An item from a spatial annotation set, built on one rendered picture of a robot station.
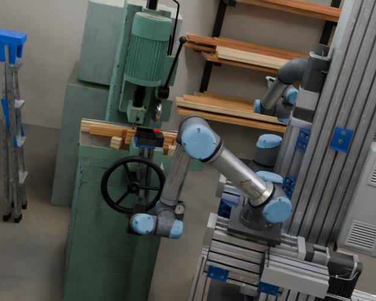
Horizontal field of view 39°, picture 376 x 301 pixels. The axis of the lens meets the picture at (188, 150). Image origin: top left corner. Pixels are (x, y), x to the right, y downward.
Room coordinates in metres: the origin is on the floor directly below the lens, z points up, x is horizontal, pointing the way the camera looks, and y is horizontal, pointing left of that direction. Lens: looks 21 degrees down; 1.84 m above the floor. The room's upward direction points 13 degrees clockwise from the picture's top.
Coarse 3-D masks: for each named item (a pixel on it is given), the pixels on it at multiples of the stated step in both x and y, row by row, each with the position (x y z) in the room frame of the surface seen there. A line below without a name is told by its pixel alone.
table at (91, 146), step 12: (84, 132) 2.38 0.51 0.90; (84, 144) 2.23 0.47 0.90; (96, 144) 2.26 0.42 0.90; (108, 144) 2.30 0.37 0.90; (84, 156) 2.22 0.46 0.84; (96, 156) 2.24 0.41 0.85; (108, 156) 2.25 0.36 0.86; (120, 156) 2.26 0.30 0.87; (168, 156) 2.32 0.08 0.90; (132, 168) 2.19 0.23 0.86; (144, 168) 2.20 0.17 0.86; (192, 168) 2.35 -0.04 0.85
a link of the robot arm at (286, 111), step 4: (276, 104) 2.77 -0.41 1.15; (280, 104) 2.78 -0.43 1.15; (284, 104) 2.77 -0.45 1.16; (276, 108) 2.75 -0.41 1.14; (280, 108) 2.75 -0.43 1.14; (284, 108) 2.76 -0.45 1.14; (288, 108) 2.76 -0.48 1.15; (292, 108) 2.76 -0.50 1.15; (276, 112) 2.74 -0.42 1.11; (280, 112) 2.75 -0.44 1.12; (284, 112) 2.75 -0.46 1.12; (288, 112) 2.76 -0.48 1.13; (276, 116) 2.76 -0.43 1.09; (280, 116) 2.76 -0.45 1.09; (284, 116) 2.76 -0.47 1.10; (288, 116) 2.76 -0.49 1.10; (280, 120) 2.76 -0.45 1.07; (284, 120) 2.76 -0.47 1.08
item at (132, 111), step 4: (132, 100) 2.51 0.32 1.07; (128, 104) 2.49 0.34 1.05; (128, 108) 2.46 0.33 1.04; (132, 108) 2.39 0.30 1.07; (136, 108) 2.40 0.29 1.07; (140, 108) 2.42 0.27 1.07; (128, 112) 2.44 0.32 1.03; (132, 112) 2.38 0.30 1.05; (136, 112) 2.39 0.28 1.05; (140, 112) 2.39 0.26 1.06; (144, 112) 2.40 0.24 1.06; (128, 116) 2.41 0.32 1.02; (132, 116) 2.39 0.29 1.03; (140, 116) 2.39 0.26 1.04; (128, 120) 2.39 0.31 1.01; (132, 120) 2.39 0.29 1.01; (140, 120) 2.40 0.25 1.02
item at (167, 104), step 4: (156, 96) 2.65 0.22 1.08; (164, 100) 2.62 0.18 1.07; (168, 100) 2.63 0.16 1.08; (164, 104) 2.62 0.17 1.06; (168, 104) 2.63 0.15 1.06; (164, 108) 2.63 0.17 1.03; (168, 108) 2.63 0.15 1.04; (152, 112) 2.64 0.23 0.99; (164, 112) 2.63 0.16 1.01; (168, 112) 2.63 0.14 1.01; (152, 116) 2.61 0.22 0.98; (164, 116) 2.63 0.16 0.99; (168, 116) 2.63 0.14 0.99; (160, 120) 2.62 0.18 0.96; (164, 120) 2.63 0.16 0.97; (168, 120) 2.63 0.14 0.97
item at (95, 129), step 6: (96, 126) 2.39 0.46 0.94; (102, 126) 2.41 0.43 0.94; (90, 132) 2.38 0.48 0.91; (96, 132) 2.38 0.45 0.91; (102, 132) 2.39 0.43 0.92; (108, 132) 2.40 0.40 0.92; (114, 132) 2.41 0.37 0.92; (120, 132) 2.41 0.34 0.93; (174, 138) 2.48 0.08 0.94; (174, 144) 2.48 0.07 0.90
